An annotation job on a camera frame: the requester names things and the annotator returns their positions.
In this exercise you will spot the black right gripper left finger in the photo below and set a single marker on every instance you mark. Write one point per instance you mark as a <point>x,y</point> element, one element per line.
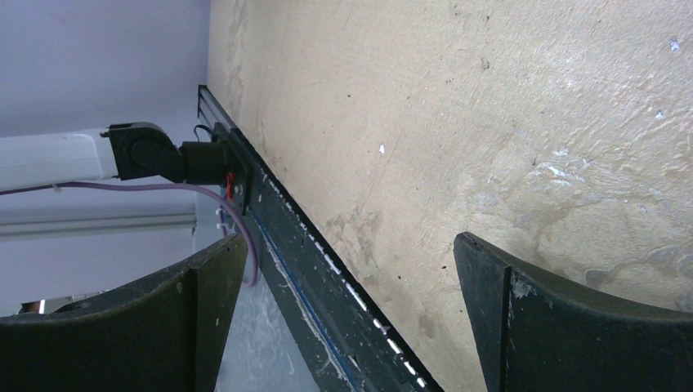
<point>166,331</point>

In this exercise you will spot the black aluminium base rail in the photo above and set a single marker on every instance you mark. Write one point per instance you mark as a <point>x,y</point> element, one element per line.
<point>307,325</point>

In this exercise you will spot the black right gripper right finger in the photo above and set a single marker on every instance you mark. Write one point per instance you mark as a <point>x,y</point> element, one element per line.
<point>537,331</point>

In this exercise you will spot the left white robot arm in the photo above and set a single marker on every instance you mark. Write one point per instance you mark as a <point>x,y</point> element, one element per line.
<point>126,151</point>

